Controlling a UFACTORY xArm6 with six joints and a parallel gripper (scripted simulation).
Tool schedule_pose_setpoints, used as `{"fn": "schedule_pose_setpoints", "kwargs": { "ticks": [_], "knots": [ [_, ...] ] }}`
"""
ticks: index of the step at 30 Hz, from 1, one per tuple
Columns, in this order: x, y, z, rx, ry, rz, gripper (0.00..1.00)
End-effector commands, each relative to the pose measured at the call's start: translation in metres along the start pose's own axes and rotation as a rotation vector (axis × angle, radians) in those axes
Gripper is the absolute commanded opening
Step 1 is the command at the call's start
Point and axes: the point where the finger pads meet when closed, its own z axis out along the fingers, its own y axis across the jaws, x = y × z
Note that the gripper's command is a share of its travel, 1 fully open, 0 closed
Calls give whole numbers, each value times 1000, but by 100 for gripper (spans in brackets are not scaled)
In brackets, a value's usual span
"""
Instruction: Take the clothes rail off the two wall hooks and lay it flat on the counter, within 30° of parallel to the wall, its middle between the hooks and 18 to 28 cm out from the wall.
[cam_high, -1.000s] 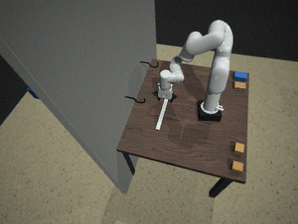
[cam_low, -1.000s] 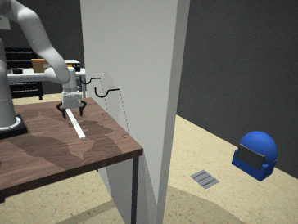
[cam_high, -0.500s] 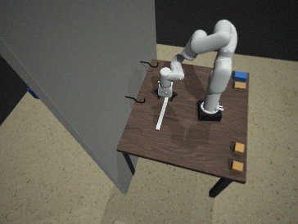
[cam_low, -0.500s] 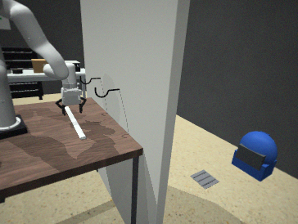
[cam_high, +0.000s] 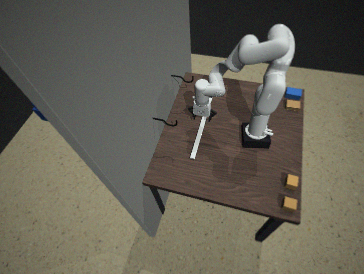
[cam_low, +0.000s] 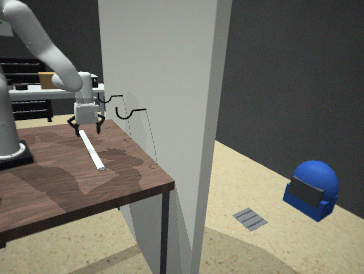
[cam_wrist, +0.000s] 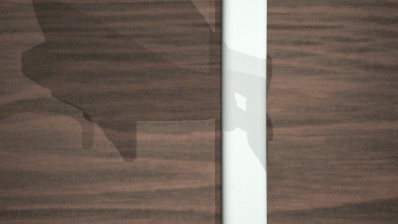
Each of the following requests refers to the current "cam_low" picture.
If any grey wall panel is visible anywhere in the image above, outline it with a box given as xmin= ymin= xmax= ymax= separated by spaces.
xmin=98 ymin=0 xmax=232 ymax=274

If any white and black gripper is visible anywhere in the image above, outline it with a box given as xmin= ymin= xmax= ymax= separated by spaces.
xmin=67 ymin=103 xmax=105 ymax=137

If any white long bar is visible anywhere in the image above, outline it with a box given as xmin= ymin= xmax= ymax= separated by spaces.
xmin=79 ymin=130 xmax=105 ymax=171

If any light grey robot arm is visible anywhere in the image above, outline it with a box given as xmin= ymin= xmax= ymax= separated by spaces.
xmin=0 ymin=0 xmax=100 ymax=160

